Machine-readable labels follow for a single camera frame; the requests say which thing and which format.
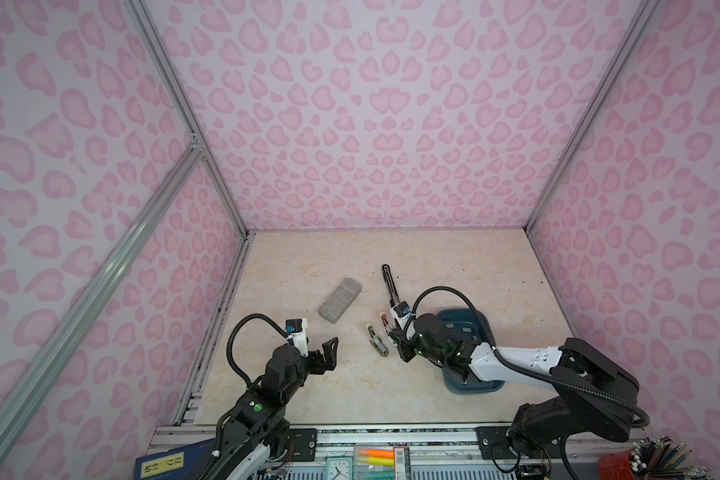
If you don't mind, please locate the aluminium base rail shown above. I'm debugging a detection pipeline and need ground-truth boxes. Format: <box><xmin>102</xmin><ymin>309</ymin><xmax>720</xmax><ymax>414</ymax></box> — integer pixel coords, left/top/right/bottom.
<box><xmin>146</xmin><ymin>422</ymin><xmax>601</xmax><ymax>480</ymax></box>

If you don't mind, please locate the blue book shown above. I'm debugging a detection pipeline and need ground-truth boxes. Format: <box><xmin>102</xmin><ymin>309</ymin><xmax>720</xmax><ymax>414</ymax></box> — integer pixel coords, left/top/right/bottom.
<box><xmin>133</xmin><ymin>439</ymin><xmax>215</xmax><ymax>480</ymax></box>

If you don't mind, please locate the white mini stapler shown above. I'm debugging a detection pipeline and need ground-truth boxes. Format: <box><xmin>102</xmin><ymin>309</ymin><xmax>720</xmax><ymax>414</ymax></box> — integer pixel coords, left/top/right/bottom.
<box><xmin>366</xmin><ymin>324</ymin><xmax>389</xmax><ymax>357</ymax></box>

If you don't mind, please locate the highlighter pen set box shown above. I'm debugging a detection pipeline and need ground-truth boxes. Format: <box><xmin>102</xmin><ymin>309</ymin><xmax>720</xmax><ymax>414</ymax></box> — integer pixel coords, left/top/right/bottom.
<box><xmin>353</xmin><ymin>445</ymin><xmax>412</xmax><ymax>480</ymax></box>

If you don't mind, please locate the black long stapler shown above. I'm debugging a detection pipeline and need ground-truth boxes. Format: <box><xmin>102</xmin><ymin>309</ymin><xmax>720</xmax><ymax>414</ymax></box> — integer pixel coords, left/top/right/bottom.
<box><xmin>381</xmin><ymin>264</ymin><xmax>401</xmax><ymax>307</ymax></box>

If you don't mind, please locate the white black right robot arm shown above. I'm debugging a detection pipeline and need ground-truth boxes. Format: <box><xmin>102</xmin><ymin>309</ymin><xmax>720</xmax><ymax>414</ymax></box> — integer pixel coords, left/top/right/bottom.
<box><xmin>386</xmin><ymin>282</ymin><xmax>650</xmax><ymax>456</ymax></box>

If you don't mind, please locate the pencil holder with pencils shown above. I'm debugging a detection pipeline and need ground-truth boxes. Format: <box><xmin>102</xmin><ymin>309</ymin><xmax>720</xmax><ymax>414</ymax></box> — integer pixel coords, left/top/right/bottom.
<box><xmin>598</xmin><ymin>436</ymin><xmax>712</xmax><ymax>480</ymax></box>

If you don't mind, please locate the pink mini stapler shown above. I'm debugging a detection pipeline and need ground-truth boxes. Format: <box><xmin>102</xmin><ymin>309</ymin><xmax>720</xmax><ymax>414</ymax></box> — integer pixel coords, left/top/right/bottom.
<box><xmin>380</xmin><ymin>313</ymin><xmax>396</xmax><ymax>344</ymax></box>

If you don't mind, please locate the grey stone block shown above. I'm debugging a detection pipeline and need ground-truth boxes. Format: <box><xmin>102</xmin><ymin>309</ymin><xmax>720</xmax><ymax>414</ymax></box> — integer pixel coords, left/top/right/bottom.
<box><xmin>318</xmin><ymin>278</ymin><xmax>362</xmax><ymax>324</ymax></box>

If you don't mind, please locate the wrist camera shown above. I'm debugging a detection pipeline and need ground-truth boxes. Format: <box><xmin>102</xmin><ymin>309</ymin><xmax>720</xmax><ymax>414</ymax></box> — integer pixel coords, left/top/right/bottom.
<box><xmin>390</xmin><ymin>301</ymin><xmax>411</xmax><ymax>330</ymax></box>
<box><xmin>285</xmin><ymin>318</ymin><xmax>309</xmax><ymax>357</ymax></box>

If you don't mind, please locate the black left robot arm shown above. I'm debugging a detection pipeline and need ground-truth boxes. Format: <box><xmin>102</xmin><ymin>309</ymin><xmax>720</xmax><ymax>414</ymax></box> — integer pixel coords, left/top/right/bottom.
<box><xmin>186</xmin><ymin>313</ymin><xmax>339</xmax><ymax>479</ymax></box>

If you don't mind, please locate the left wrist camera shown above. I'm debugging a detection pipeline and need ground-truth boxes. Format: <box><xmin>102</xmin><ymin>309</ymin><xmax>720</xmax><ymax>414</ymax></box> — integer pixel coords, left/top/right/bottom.
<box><xmin>285</xmin><ymin>318</ymin><xmax>309</xmax><ymax>357</ymax></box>

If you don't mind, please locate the teal alarm clock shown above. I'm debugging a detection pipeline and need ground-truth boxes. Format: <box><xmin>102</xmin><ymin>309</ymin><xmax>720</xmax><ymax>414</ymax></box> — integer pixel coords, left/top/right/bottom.
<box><xmin>323</xmin><ymin>457</ymin><xmax>354</xmax><ymax>480</ymax></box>

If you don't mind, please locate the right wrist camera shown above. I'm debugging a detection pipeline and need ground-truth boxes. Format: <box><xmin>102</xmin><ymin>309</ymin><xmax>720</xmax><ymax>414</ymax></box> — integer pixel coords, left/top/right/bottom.
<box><xmin>390</xmin><ymin>301</ymin><xmax>411</xmax><ymax>330</ymax></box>

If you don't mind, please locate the teal plastic tray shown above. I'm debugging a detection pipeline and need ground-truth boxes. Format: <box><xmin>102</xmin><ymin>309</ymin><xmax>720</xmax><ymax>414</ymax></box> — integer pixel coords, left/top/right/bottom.
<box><xmin>434</xmin><ymin>307</ymin><xmax>505</xmax><ymax>395</ymax></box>

